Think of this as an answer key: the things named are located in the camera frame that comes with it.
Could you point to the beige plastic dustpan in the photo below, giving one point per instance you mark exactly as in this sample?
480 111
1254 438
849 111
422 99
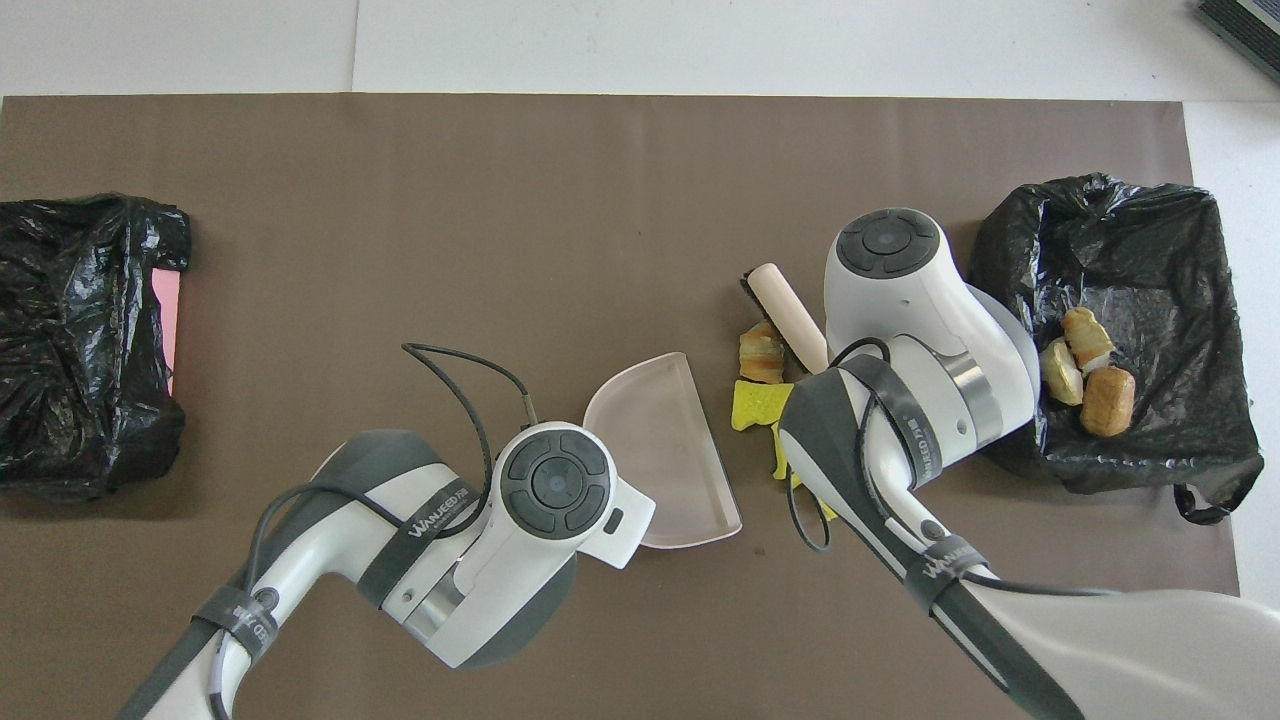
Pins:
660 450

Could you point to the orange croissant piece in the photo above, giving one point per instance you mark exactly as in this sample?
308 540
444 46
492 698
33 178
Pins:
762 355

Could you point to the beige hand brush black bristles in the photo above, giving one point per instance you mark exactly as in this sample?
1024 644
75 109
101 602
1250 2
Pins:
790 310

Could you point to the pale bread piece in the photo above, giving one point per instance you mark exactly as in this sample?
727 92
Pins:
1062 372

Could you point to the striped croissant piece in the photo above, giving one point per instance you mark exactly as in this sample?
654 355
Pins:
1088 338

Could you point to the brown bread roll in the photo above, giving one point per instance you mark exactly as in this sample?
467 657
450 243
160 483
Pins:
1108 402

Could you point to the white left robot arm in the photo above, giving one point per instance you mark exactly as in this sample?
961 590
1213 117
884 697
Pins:
340 540

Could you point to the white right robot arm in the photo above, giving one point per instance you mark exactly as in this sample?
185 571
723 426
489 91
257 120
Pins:
900 300

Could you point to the pink bin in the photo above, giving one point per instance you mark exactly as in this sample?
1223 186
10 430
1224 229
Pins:
168 330

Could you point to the black plastic trash bag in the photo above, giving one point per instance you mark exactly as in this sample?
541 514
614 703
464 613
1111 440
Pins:
1170 260
90 300

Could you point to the brown paper table mat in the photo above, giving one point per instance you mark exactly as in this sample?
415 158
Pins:
500 200

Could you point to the dark ridged device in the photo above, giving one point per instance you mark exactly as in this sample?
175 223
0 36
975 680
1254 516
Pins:
1245 25

